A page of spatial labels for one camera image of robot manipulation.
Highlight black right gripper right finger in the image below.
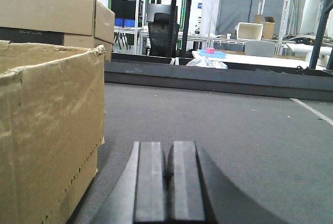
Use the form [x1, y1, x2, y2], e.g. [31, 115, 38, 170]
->
[168, 141, 285, 223]

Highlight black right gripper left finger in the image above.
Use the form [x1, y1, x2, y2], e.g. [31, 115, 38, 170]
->
[91, 141, 167, 223]

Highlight torn cardboard box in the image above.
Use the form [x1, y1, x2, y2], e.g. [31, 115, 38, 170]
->
[1, 41, 106, 223]

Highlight crumpled clear plastic bag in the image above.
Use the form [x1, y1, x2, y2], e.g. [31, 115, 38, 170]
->
[186, 56, 228, 69]

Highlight white work table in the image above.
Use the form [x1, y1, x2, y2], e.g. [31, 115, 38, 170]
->
[191, 50, 326, 71]

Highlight blue flat tray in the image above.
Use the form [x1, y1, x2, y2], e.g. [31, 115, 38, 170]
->
[197, 49, 226, 59]

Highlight pink small block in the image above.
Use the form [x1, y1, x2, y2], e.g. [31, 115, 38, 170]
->
[206, 47, 215, 54]

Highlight grey chair back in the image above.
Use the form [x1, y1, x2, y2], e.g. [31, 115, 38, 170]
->
[245, 40, 275, 58]

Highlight black office chair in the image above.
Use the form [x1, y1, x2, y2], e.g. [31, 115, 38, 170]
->
[148, 12, 179, 58]

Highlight white open bin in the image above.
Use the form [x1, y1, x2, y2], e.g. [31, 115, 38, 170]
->
[235, 22, 263, 40]

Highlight blue storage bins on rack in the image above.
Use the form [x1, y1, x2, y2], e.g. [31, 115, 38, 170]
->
[115, 18, 135, 28]

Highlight brown box on table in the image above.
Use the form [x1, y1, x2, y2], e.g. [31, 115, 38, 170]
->
[254, 15, 275, 39]

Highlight black monitor screen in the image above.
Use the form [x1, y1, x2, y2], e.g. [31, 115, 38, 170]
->
[111, 0, 136, 20]

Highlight black low platform frame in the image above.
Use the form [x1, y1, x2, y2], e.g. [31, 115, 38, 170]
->
[105, 53, 332, 102]

